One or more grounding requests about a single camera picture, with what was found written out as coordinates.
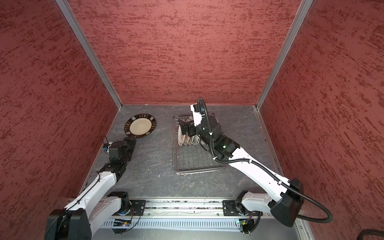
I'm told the dark striped rim plate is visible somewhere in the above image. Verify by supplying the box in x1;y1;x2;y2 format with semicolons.
124;114;157;139

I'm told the orange sunburst white plate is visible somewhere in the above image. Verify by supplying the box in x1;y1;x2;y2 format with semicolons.
178;120;189;147

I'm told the aluminium front rail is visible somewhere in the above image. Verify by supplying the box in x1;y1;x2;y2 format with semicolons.
71;197;305;232

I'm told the black corrugated right cable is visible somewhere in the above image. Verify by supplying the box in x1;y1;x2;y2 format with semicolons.
196;97;334;224

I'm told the left green circuit board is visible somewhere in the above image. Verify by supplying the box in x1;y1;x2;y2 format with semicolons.
111;219;132;235

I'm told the black white sunburst plate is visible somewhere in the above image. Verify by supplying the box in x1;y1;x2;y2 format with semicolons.
183;134;200;146

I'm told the aluminium right corner post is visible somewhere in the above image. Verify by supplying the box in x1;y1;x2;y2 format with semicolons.
256;0;313;111

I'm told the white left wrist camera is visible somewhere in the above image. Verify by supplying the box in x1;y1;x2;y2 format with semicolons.
102;143;110;153

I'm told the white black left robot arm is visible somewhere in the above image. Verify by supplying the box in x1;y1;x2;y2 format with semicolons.
44;138;137;240

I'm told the aluminium left corner post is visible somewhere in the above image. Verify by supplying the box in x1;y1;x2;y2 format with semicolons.
56;0;123;111

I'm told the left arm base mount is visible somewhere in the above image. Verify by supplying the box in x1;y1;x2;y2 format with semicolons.
103;191;147;217

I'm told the aluminium corner post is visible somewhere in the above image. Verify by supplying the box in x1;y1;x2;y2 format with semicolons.
56;0;123;111
256;0;313;111

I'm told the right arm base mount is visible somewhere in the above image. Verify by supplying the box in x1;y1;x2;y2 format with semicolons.
222;191;260;217

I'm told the chrome wire dish rack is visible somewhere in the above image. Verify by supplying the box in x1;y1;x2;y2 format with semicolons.
172;115;227;175

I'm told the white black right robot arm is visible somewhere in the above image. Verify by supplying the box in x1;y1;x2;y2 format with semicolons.
178;116;304;227

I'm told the black cable bottom right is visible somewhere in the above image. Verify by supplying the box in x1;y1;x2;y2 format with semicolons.
356;228;384;240

